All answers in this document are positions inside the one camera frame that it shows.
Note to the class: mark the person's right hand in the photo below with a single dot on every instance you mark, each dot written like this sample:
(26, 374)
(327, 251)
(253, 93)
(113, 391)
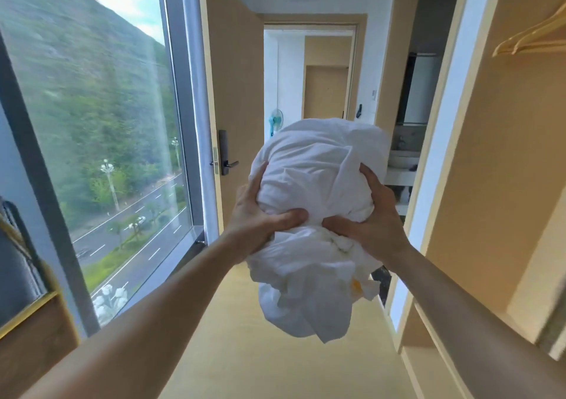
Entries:
(380, 230)

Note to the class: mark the person's left hand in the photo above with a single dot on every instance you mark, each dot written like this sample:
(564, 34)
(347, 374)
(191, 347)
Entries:
(245, 224)

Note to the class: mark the person's right thumb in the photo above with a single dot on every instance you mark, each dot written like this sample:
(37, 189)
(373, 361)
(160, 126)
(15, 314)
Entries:
(338, 226)

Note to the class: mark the person's left thumb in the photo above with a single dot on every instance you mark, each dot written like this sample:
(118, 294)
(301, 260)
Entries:
(287, 219)

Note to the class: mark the white cloth bundle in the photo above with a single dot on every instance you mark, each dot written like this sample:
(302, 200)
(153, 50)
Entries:
(309, 168)

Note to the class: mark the person's right forearm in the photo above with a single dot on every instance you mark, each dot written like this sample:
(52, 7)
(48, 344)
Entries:
(464, 323)

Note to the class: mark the person's left forearm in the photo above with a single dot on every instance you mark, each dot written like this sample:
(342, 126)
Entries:
(146, 323)

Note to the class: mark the white sink basin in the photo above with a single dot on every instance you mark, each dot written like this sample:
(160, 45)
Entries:
(403, 160)

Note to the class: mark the blue standing fan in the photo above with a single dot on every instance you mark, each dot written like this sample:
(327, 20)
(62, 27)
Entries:
(276, 120)

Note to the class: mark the chrome faucet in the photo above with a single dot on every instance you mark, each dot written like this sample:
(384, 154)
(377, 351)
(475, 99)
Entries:
(401, 142)

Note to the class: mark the closed wooden door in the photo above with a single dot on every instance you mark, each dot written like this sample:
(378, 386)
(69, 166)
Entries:
(325, 93)

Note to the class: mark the open light wooden door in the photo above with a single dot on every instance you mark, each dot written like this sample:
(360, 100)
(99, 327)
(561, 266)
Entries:
(234, 80)

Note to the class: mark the white car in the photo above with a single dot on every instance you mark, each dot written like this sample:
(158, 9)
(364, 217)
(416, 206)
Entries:
(138, 221)

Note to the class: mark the light wooden open wardrobe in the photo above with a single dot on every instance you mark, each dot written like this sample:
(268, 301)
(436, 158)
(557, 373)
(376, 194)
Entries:
(499, 146)

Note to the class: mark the white street lamp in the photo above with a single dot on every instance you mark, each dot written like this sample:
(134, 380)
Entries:
(109, 182)

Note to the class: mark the large grey-framed window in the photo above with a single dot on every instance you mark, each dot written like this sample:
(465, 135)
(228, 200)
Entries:
(97, 124)

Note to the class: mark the wooden clothes hangers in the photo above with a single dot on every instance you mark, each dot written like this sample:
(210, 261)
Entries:
(530, 40)

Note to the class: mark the black chair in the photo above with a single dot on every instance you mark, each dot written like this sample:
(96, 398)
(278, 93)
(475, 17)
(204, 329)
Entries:
(17, 257)

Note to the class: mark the bathroom wall mirror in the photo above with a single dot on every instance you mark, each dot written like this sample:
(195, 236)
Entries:
(420, 89)

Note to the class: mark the wooden door frame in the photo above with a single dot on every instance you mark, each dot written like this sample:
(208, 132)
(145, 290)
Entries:
(360, 58)

